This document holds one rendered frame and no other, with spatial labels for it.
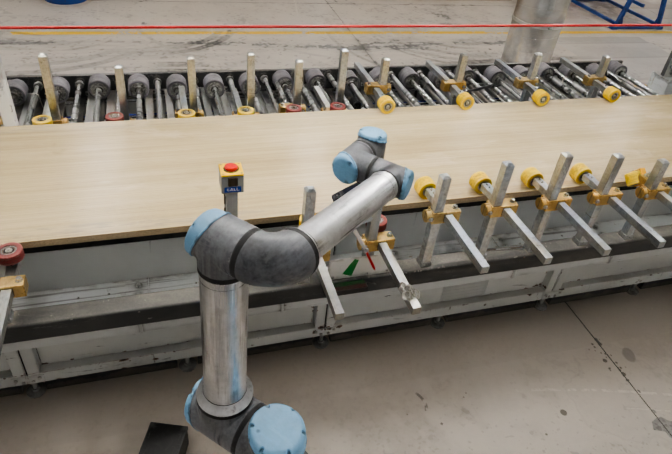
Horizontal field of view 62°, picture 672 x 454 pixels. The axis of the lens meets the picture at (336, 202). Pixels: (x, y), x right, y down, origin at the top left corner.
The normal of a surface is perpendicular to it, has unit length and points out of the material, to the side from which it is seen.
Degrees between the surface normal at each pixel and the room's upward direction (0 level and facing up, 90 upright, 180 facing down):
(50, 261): 90
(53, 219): 0
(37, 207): 0
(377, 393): 0
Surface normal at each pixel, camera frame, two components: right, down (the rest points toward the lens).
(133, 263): 0.28, 0.59
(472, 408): 0.10, -0.80
